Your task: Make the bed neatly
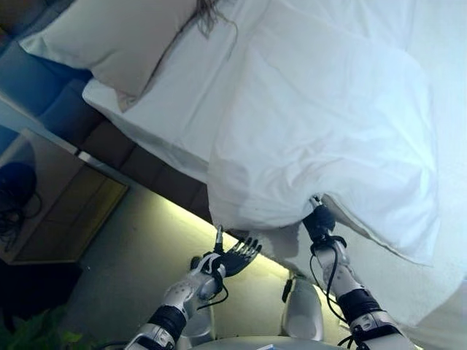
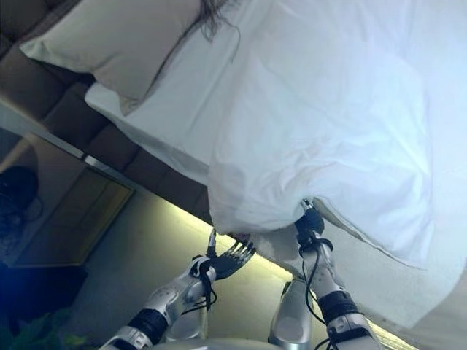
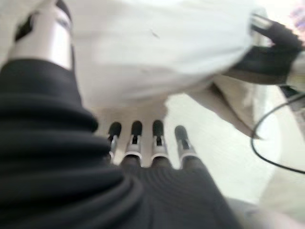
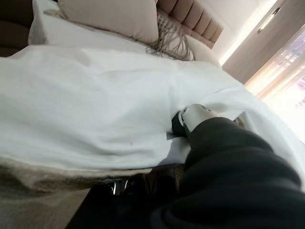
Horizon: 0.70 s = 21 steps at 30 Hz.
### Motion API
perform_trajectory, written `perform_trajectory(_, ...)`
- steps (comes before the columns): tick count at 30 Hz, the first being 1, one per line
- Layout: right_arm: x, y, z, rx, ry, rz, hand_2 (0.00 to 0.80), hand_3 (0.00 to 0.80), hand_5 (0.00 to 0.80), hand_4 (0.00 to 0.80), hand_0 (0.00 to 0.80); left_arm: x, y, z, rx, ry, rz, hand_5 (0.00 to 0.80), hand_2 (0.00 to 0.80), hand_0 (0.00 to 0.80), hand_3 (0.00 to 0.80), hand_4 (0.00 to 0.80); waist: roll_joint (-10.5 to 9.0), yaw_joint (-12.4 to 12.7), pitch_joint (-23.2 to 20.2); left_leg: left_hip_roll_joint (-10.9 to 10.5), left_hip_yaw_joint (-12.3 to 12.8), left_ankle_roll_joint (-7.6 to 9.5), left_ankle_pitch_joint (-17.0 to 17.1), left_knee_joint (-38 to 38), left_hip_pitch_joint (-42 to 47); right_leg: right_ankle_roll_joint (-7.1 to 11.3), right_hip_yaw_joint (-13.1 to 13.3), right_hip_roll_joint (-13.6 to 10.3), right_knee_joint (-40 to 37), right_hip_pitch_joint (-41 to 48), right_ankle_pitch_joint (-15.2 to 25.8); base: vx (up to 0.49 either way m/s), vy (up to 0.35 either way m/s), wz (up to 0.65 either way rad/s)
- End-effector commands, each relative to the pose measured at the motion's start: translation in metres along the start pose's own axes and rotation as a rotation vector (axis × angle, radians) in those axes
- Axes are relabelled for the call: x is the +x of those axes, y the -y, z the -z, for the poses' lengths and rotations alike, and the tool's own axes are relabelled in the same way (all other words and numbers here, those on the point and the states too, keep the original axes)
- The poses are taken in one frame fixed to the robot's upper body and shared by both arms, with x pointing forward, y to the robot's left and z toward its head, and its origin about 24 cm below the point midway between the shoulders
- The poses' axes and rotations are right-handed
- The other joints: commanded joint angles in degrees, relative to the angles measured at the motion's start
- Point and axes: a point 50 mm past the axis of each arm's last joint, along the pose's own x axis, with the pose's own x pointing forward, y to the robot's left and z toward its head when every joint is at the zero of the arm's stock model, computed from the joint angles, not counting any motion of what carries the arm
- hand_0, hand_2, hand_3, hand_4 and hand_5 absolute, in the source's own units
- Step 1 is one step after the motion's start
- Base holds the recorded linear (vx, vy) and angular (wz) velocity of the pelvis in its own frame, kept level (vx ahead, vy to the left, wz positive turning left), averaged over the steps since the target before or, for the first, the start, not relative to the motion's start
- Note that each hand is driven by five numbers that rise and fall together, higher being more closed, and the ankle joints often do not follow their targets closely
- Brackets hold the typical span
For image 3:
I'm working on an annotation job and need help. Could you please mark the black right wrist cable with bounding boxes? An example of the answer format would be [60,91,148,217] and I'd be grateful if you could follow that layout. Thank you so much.
[249,93,305,175]

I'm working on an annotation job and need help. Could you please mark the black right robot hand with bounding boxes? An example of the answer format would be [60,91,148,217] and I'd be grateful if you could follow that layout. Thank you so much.
[234,8,305,84]

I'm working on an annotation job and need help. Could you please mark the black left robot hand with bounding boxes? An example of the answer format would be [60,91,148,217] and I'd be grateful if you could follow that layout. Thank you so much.
[0,0,241,229]

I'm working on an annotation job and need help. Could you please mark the beige bedspread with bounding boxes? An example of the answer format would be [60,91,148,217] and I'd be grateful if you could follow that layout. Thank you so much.
[95,76,264,141]

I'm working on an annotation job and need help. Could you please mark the white duvet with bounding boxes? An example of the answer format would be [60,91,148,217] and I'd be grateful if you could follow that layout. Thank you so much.
[68,0,254,112]

